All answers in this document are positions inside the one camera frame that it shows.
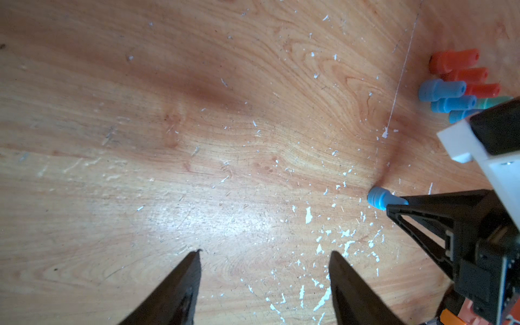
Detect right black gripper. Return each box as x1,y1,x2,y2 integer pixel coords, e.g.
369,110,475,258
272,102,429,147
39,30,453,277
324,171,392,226
386,190,519,324

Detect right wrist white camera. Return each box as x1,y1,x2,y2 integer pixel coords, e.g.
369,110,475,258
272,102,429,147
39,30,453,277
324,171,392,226
437,97,519,226

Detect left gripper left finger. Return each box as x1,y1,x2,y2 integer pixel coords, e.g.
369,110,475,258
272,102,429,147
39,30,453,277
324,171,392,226
121,250,202,324

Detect red stamp body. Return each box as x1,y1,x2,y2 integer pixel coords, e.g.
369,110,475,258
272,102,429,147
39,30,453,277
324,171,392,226
464,83,501,98
429,49,480,74
441,68,489,84

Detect orange plastic tool case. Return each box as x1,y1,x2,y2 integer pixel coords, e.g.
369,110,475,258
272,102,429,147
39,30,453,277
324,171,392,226
438,296,520,325

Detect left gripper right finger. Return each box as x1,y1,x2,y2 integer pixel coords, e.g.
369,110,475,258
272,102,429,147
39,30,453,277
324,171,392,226
329,251,403,325

